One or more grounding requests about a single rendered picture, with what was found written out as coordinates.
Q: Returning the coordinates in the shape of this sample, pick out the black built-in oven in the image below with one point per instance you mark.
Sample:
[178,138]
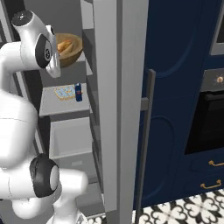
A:
[208,122]

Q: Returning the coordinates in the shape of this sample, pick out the grey fridge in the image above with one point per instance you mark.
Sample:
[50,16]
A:
[70,137]

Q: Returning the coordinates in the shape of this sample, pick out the grey microwave oven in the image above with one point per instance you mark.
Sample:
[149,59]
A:
[219,32]

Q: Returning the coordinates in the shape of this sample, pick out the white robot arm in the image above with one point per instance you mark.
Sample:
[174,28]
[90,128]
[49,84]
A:
[17,128]

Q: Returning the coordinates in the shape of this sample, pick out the wooden bowl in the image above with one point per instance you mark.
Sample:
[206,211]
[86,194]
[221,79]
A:
[71,57]

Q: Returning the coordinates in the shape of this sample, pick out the tan chicken drumstick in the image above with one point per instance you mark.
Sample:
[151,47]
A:
[68,50]

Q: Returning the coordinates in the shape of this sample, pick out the grey fridge door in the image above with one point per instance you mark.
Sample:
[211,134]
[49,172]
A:
[122,116]

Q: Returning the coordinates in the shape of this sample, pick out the grey fridge shelf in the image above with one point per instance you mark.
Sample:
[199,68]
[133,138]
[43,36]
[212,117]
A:
[58,106]

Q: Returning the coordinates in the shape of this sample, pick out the blue patterned flat food pack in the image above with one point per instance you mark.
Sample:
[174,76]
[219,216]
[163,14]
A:
[64,92]

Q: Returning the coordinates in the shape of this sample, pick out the orange sweet potato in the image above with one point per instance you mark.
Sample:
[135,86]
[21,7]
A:
[64,45]

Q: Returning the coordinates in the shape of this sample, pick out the navy blue drawer front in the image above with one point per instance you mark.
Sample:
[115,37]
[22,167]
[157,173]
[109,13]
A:
[204,166]
[198,186]

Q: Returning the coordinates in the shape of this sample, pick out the pale grey fridge drawer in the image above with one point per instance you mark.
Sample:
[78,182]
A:
[70,137]

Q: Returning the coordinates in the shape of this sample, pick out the navy blue tall cupboard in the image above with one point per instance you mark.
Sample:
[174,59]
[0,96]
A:
[175,87]

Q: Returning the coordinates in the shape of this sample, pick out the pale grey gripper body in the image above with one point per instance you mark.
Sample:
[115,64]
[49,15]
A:
[55,67]

